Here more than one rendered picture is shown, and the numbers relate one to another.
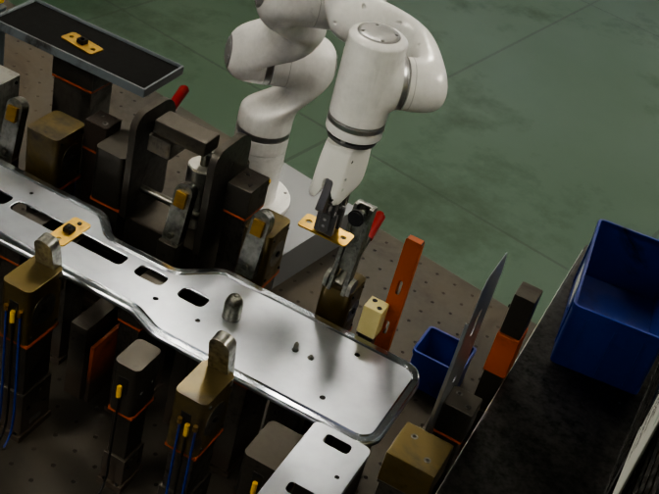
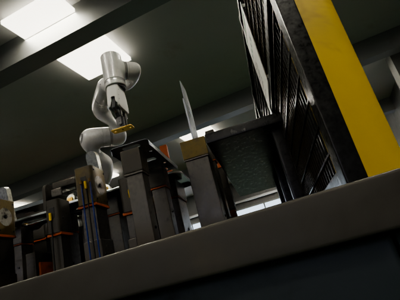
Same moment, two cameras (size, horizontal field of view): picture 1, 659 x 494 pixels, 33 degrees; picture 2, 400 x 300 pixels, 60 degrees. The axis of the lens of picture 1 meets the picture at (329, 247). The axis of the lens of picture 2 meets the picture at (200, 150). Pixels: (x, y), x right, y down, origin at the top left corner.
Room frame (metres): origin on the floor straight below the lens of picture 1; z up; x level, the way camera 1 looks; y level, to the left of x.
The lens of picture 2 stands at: (0.19, -0.03, 0.66)
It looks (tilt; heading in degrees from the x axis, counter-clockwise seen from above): 20 degrees up; 350
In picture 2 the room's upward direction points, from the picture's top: 14 degrees counter-clockwise
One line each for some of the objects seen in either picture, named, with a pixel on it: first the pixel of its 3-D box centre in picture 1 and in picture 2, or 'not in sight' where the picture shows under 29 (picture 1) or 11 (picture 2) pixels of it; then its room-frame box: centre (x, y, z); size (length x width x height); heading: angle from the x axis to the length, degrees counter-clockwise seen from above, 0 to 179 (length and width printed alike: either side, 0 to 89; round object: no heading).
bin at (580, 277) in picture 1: (618, 303); not in sight; (1.67, -0.53, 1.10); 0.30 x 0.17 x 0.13; 169
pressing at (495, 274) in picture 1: (463, 349); (192, 126); (1.33, -0.24, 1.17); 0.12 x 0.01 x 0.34; 162
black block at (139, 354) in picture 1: (123, 423); (59, 247); (1.31, 0.25, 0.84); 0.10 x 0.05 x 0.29; 162
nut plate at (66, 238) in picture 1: (69, 229); not in sight; (1.57, 0.45, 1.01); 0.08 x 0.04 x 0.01; 162
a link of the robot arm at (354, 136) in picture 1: (355, 123); (115, 86); (1.42, 0.01, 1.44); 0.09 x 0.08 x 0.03; 162
